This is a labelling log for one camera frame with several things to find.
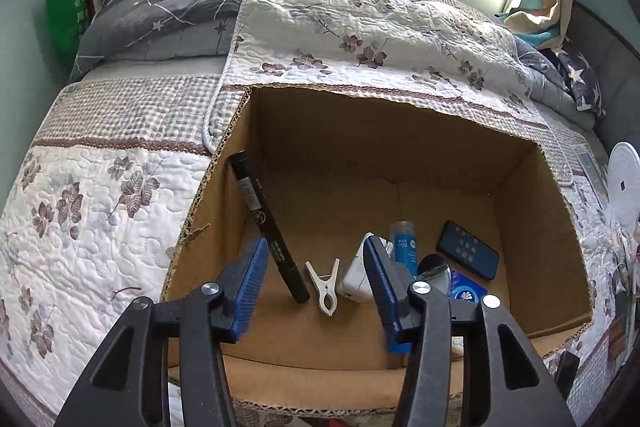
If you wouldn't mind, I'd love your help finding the folded floral quilt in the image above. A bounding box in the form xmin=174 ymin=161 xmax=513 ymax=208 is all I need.
xmin=202 ymin=0 xmax=548 ymax=152

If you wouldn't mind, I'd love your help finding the black remote control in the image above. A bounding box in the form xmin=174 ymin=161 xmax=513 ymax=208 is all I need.
xmin=436 ymin=220 xmax=500 ymax=280

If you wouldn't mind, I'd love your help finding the blue and white glue stick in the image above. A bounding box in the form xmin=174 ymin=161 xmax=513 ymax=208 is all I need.
xmin=389 ymin=221 xmax=418 ymax=280

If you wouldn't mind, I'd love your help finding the white round device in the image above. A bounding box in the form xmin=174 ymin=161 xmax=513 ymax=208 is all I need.
xmin=606 ymin=142 xmax=640 ymax=210

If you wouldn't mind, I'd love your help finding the black marker pen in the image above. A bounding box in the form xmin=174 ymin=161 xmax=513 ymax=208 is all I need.
xmin=228 ymin=150 xmax=311 ymax=304

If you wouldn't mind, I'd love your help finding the green shopping bag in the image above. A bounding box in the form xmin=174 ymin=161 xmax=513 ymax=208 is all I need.
xmin=46 ymin=0 xmax=91 ymax=68

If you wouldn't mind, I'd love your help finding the grey padded headboard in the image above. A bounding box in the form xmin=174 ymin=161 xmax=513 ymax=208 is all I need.
xmin=565 ymin=0 xmax=640 ymax=148

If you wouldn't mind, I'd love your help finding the dark star print pillow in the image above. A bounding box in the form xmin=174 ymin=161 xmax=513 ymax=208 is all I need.
xmin=552 ymin=48 xmax=606 ymax=115

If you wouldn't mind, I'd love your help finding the black smartphone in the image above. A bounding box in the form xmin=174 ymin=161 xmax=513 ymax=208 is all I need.
xmin=552 ymin=349 xmax=581 ymax=390

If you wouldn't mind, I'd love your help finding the grey star-pattern pillow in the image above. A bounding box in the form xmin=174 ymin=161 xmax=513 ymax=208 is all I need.
xmin=70 ymin=0 xmax=281 ymax=82

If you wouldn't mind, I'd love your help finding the white clothespin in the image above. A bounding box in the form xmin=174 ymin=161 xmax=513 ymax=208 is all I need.
xmin=305 ymin=258 xmax=341 ymax=318

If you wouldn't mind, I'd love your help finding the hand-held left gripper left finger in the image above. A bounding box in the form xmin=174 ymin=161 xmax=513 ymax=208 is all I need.
xmin=54 ymin=237 xmax=271 ymax=427

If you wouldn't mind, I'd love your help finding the grey crumpled blanket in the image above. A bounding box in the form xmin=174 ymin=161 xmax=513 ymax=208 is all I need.
xmin=515 ymin=34 xmax=596 ymax=130

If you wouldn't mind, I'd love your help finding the white charger plug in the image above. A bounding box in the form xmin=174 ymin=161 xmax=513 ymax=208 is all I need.
xmin=336 ymin=233 xmax=396 ymax=305

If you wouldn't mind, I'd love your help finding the blue tissue pack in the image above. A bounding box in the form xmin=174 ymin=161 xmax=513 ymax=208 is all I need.
xmin=447 ymin=269 xmax=488 ymax=305

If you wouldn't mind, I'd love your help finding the brown cardboard box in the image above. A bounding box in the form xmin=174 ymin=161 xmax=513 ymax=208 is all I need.
xmin=161 ymin=84 xmax=595 ymax=413

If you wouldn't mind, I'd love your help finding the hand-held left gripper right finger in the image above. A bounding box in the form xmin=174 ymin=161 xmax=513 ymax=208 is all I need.
xmin=362 ymin=236 xmax=576 ymax=427

